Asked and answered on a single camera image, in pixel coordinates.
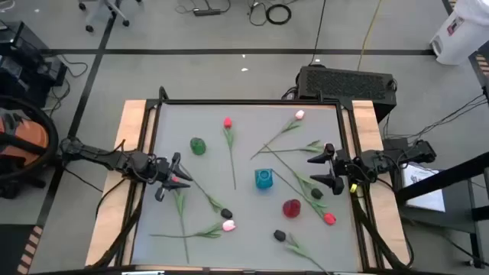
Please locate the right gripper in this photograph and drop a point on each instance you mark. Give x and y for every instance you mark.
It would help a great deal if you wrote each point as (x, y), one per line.
(347, 168)

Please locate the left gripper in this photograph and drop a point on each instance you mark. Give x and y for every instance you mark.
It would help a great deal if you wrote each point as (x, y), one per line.
(160, 170)

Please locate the red artificial tulip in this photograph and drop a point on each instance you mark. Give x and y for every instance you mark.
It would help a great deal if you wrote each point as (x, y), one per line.
(179, 201)
(227, 122)
(329, 219)

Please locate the black artificial tulip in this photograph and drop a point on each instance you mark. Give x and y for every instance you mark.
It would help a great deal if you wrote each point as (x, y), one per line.
(279, 235)
(316, 193)
(226, 213)

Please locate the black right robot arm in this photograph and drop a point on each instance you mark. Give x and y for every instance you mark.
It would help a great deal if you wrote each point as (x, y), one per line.
(382, 160)

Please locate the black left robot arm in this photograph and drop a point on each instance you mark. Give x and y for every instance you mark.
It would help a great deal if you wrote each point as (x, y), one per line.
(95, 154)

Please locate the green glass vase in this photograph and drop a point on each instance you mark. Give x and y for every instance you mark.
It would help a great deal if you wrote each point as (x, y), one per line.
(198, 146)

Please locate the red glass vase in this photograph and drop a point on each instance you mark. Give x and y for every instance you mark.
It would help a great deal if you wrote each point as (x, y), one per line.
(292, 208)

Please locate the blue glass vase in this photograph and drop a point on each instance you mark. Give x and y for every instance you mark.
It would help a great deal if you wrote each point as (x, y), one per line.
(264, 178)

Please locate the yellow tape tag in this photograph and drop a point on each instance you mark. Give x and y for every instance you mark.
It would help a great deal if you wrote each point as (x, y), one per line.
(353, 188)

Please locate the black mesh computer case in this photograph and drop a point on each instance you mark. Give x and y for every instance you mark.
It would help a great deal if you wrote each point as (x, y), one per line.
(344, 84)

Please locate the white paper sheet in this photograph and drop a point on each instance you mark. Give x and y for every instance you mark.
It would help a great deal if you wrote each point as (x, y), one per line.
(424, 191)

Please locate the black side desk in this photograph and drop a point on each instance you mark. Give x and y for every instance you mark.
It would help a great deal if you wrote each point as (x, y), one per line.
(458, 170)

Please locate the orange and black vacuum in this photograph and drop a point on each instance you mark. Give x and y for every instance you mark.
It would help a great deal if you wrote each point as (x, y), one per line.
(26, 137)

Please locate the black power strip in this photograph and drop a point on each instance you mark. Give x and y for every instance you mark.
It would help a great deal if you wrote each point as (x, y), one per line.
(206, 12)

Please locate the office chair base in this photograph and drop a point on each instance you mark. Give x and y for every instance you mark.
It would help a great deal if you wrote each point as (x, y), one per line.
(111, 9)

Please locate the white plastic bin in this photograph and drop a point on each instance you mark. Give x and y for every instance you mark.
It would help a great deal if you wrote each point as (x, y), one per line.
(458, 34)

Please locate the black equipment stack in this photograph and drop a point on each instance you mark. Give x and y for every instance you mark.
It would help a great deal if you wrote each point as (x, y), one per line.
(23, 57)

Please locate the black metal table frame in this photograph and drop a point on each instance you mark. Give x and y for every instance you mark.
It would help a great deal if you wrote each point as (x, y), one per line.
(248, 102)

